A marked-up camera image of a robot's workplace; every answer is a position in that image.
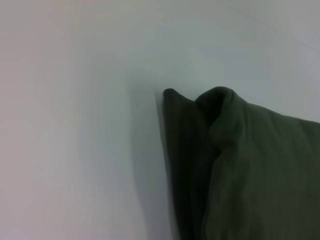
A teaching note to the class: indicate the dark green printed t-shirt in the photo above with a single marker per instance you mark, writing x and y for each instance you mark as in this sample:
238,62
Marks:
250,175

